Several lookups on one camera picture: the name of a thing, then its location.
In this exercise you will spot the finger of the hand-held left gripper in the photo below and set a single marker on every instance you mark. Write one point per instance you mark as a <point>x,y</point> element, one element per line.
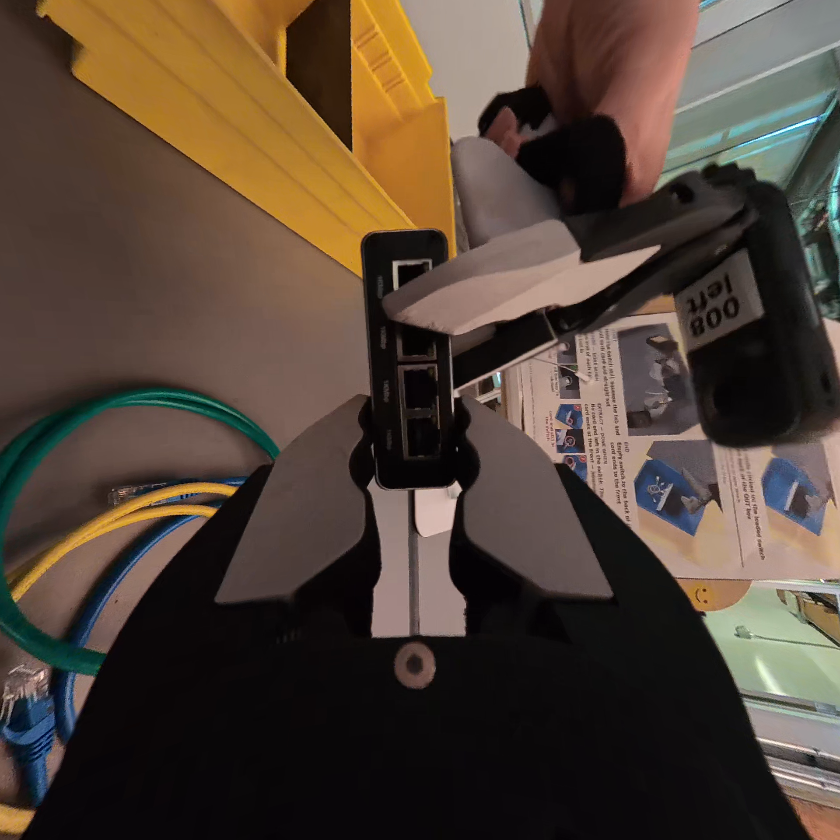
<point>499,282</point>
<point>505,354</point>

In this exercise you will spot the person's left hand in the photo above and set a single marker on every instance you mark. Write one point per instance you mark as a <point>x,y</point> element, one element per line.
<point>617,59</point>

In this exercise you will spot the yellow plastic bin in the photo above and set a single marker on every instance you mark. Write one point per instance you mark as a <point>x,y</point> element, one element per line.
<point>197,98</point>

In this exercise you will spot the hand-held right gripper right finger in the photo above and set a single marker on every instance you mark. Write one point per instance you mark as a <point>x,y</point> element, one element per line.
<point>525,525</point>

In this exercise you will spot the instruction sheet on stand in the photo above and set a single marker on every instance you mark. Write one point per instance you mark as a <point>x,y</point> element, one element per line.
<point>656,499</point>

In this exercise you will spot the black network switch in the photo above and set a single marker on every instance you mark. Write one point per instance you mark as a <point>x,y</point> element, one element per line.
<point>384,367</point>

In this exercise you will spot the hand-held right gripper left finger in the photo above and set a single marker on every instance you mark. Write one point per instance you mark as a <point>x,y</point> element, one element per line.
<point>302,525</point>

